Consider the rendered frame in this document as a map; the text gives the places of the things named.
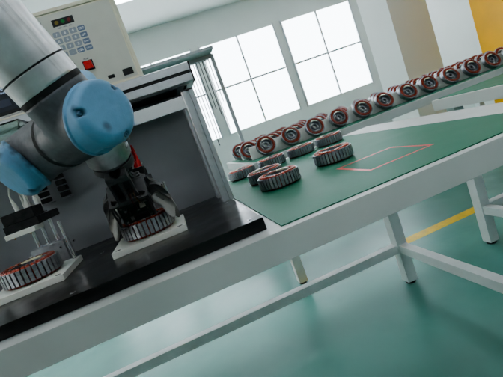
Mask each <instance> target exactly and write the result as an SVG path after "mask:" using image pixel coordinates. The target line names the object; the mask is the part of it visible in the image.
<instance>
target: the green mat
mask: <svg viewBox="0 0 503 377"><path fill-rule="evenodd" d="M502 133H503V113H501V114H491V115H486V116H480V117H470V118H466V119H460V120H450V121H445V122H439V123H429V124H424V125H418V126H409V127H403V128H398V129H388V130H383V131H377V132H367V133H362V134H356V135H347V136H343V138H342V140H340V141H338V142H336V143H334V144H330V145H328V146H325V147H315V149H314V151H312V152H310V153H308V154H305V155H302V156H298V157H296V158H293V159H291V158H287V159H286V161H285V162H284V163H281V166H282V167H287V166H289V165H295V166H298V169H299V172H300V175H301V177H300V178H299V179H298V180H297V181H296V182H294V183H291V184H290V185H288V186H285V187H283V186H282V188H280V187H279V189H276V190H272V191H261V190H260V186H259V185H256V186H253V185H250V183H249V180H248V177H246V178H244V179H241V180H237V181H234V182H231V181H228V183H229V185H230V187H231V191H232V193H233V195H234V199H235V200H238V201H239V202H240V203H243V204H244V205H246V206H247V207H249V208H251V209H253V210H254V211H256V212H258V213H260V214H261V215H263V216H265V217H266V218H268V219H270V220H271V221H274V222H275V223H276V224H278V225H280V226H284V225H286V224H289V223H291V222H293V221H296V220H299V219H301V218H304V217H305V216H307V215H310V214H312V213H315V212H317V211H320V210H322V209H325V208H326V207H329V206H331V205H334V204H336V203H339V202H341V201H343V200H346V199H348V198H350V197H353V196H355V195H357V194H360V193H362V192H364V191H367V190H369V189H372V188H374V187H376V186H379V185H381V184H383V183H386V182H388V181H390V180H393V179H395V178H397V177H400V176H403V175H404V174H408V173H409V172H411V171H414V170H416V169H419V168H421V167H424V166H425V165H429V164H430V163H433V162H435V161H438V160H440V159H443V158H445V157H446V156H450V155H452V154H454V153H457V152H459V151H461V150H464V149H466V148H468V147H470V146H473V145H475V144H478V143H480V142H482V141H485V140H487V139H489V138H492V137H494V136H496V135H499V134H502ZM345 142H348V143H351V145H352V148H353V152H354V154H353V155H351V157H349V158H347V159H344V160H343V161H339V162H337V163H334V164H330V165H326V166H321V167H319V166H316V165H315V164H314V160H313V157H312V156H313V155H314V154H315V153H316V152H317V151H319V150H323V149H326V148H327V147H328V148H329V147H332V146H334V145H336V144H341V143H345ZM423 144H432V145H431V146H429V147H426V146H417V147H399V146H412V145H423ZM389 147H393V148H389ZM424 147H426V148H424ZM387 148H388V149H387ZM421 148H424V149H422V150H420V149H421ZM385 149H387V150H385ZM381 150H383V151H381ZM416 150H419V151H417V152H414V151H416ZM380 151H381V152H380ZM377 152H379V153H377ZM412 152H414V153H412ZM375 153H376V154H375ZM409 153H411V154H409ZM372 154H373V155H372ZM407 154H409V155H408V156H405V155H407ZM371 155H372V156H371ZM367 156H368V157H367ZM402 156H404V157H402ZM365 157H367V158H365ZM400 157H402V158H400ZM363 158H364V159H363ZM398 158H400V159H398ZM360 159H361V160H360ZM395 159H397V160H395ZM357 160H359V161H357ZM392 160H395V161H393V162H390V161H392ZM356 161H357V162H356ZM352 162H353V163H352ZM387 162H390V163H388V164H386V165H383V164H385V163H387ZM350 163H352V164H350ZM348 164H349V165H348ZM345 165H346V166H345ZM380 165H383V166H380ZM343 166H344V167H343ZM378 166H380V167H378ZM341 167H342V168H355V169H373V168H375V169H373V170H371V171H355V170H340V169H337V168H341ZM376 167H378V168H376Z"/></svg>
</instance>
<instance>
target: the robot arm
mask: <svg viewBox="0 0 503 377"><path fill-rule="evenodd" d="M0 88H1V89H2V90H3V91H4V92H5V93H6V94H7V95H8V96H9V97H10V98H11V99H12V100H13V101H14V102H15V103H16V104H17V105H18V106H19V107H20V108H21V109H22V110H23V111H24V112H25V113H26V114H27V115H28V116H29V117H30V118H31V120H30V121H29V122H28V123H27V124H26V125H24V126H23V127H22V128H20V129H19V130H18V131H16V132H15V133H14V134H12V135H11V136H10V137H9V138H7V139H6V140H5V141H1V144H0V181H1V182H2V183H3V184H4V185H6V186H7V187H8V188H9V189H12V190H13V191H15V192H17V193H20V194H23V195H27V196H33V195H36V194H38V193H40V192H41V191H42V190H43V189H44V188H45V187H47V186H49V185H51V184H52V183H51V182H52V181H53V180H54V179H55V178H56V177H57V176H58V175H59V174H61V173H62V172H65V171H67V170H69V169H71V168H74V167H76V166H77V165H80V164H82V163H83V162H86V163H87V165H88V167H89V168H90V169H92V170H93V172H94V173H95V175H96V176H97V177H99V178H103V179H104V180H105V183H106V185H107V188H106V195H105V197H104V199H103V211H104V213H105V215H106V218H107V221H108V225H109V228H110V231H111V233H112V235H113V237H114V238H115V241H120V238H121V232H120V228H123V226H122V222H121V219H123V221H124V223H125V225H129V224H132V223H134V222H137V221H140V220H142V219H144V218H147V217H150V216H152V215H155V214H158V213H157V211H156V206H155V204H159V205H160V206H161V207H162V208H163V209H164V210H165V211H166V212H167V213H168V215H170V216H171V217H172V218H175V217H176V216H177V217H180V211H179V209H178V207H177V204H176V203H175V202H174V200H173V199H172V197H171V195H170V194H169V193H168V191H167V190H166V188H165V186H164V185H163V184H161V182H159V181H158V180H155V179H152V178H150V177H149V176H148V175H146V176H145V174H141V173H139V171H136V172H132V170H133V167H134V164H135V162H134V157H133V154H132V152H131V149H130V146H129V144H128V142H127V141H129V140H130V137H129V135H130V133H131V131H132V128H133V126H134V112H133V109H132V105H131V103H130V101H129V100H128V98H127V96H126V95H125V93H124V92H123V91H122V90H121V89H120V88H118V87H115V86H114V85H112V84H110V83H109V82H107V81H105V80H102V79H97V78H96V76H95V75H94V74H93V73H91V72H90V71H87V70H79V68H78V67H77V66H76V65H75V64H74V63H73V62H72V61H71V59H70V58H69V57H68V56H67V54H66V53H65V52H64V51H63V50H62V48H61V47H60V46H59V45H58V44H57V43H56V42H55V41H54V39H53V38H52V37H51V36H50V34H49V33H48V32H47V31H46V29H45V28H44V27H43V26H42V25H41V24H40V23H39V22H38V21H37V19H36V18H35V17H34V16H33V14H32V13H31V12H30V11H29V9H28V8H27V7H26V6H25V5H24V4H23V3H22V2H21V0H0ZM149 192H150V194H149Z"/></svg>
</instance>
